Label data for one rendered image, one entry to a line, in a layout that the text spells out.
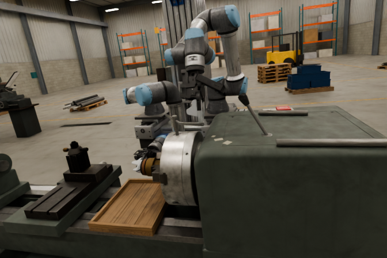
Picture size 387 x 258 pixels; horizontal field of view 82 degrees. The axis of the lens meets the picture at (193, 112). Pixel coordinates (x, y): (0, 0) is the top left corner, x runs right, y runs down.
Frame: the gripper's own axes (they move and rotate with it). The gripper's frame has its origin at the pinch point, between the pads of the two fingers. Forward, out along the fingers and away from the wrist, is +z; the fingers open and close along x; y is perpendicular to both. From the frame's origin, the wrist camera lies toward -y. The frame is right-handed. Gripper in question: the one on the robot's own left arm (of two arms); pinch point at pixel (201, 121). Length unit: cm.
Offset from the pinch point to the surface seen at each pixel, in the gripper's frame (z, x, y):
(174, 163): 15.4, -1.2, 11.5
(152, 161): 16.0, -12.9, 25.6
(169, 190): 25.7, -2.5, 14.2
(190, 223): 42.6, -16.6, 9.7
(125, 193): 35, -30, 49
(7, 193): 35, -21, 118
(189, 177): 20.6, -1.0, 5.7
